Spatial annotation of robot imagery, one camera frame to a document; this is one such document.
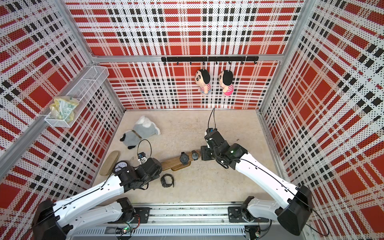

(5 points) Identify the black round alarm clock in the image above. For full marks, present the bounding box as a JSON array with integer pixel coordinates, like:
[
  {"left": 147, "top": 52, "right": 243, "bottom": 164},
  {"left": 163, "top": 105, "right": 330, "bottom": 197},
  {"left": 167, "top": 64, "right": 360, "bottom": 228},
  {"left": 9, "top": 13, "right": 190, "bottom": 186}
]
[{"left": 113, "top": 161, "right": 128, "bottom": 174}]

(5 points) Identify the black hook rail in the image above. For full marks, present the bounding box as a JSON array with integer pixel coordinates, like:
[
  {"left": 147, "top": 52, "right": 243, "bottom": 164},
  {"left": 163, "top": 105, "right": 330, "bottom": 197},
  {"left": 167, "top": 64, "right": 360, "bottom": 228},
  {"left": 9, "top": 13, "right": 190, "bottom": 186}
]
[{"left": 161, "top": 56, "right": 260, "bottom": 63}]

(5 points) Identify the white wire basket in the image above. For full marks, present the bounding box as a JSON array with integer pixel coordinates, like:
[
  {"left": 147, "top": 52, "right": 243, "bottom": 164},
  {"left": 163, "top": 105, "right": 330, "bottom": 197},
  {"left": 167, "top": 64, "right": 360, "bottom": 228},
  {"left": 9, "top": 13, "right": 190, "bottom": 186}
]
[{"left": 45, "top": 66, "right": 109, "bottom": 128}]

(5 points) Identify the doll with pink shirt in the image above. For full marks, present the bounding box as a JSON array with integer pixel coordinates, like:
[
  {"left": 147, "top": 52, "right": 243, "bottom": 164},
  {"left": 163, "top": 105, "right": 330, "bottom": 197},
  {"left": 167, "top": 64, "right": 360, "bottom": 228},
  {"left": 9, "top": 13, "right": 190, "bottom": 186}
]
[{"left": 219, "top": 70, "right": 234, "bottom": 96}]

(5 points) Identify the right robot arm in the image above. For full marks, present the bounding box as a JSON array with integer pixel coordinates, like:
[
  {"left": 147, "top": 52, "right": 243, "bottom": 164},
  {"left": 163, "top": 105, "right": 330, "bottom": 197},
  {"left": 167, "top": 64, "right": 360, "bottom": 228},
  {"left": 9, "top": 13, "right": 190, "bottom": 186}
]
[{"left": 205, "top": 128, "right": 314, "bottom": 236}]

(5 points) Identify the grey plush toy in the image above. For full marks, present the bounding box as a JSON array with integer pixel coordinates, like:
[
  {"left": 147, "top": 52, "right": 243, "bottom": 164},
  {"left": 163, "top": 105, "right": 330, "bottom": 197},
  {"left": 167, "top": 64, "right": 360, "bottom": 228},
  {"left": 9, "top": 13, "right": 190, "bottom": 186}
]
[{"left": 120, "top": 116, "right": 161, "bottom": 150}]

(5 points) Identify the wooden watch stand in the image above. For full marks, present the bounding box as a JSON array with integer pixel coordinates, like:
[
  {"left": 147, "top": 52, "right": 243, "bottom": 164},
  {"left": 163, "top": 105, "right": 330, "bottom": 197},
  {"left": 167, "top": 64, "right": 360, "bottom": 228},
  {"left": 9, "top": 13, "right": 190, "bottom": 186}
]
[{"left": 161, "top": 151, "right": 201, "bottom": 172}]

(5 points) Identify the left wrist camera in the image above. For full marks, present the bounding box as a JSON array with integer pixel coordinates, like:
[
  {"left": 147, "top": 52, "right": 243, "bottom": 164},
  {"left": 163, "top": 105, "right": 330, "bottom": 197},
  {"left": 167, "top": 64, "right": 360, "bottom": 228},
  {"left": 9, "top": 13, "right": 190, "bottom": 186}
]
[{"left": 137, "top": 152, "right": 147, "bottom": 165}]

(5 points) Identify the oval wooden tray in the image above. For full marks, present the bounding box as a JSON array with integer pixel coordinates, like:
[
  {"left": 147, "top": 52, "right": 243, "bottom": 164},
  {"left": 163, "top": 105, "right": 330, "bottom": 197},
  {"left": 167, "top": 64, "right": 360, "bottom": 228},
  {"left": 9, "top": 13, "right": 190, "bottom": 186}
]
[{"left": 99, "top": 151, "right": 120, "bottom": 176}]

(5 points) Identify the black rugged sport watch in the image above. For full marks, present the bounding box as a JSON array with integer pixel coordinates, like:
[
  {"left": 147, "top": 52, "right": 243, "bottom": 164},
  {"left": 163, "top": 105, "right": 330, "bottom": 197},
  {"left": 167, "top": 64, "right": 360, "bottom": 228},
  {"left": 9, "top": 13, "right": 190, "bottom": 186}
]
[{"left": 192, "top": 150, "right": 200, "bottom": 161}]

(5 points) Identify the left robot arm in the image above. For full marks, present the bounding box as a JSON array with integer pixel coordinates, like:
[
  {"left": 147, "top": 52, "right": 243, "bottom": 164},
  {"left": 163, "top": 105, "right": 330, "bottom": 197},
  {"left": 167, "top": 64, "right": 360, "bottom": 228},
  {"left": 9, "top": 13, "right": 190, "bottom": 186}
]
[{"left": 32, "top": 158, "right": 162, "bottom": 240}]

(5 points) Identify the black round face watch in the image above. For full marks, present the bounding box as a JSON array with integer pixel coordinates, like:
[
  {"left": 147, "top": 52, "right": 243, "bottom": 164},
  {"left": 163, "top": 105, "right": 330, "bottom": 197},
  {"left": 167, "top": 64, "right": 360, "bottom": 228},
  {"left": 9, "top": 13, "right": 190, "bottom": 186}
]
[{"left": 180, "top": 152, "right": 190, "bottom": 166}]

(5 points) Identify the yellow green snack packet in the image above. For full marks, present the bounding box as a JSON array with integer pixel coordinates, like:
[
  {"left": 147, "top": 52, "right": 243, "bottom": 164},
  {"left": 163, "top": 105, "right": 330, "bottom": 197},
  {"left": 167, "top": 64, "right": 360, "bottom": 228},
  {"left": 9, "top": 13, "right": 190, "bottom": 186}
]
[{"left": 50, "top": 96, "right": 80, "bottom": 123}]

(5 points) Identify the doll with striped shirt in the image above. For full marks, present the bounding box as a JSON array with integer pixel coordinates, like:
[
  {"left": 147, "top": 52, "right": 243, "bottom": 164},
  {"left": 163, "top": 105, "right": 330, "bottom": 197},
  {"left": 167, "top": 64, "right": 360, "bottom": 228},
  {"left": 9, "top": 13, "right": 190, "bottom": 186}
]
[{"left": 194, "top": 69, "right": 211, "bottom": 95}]

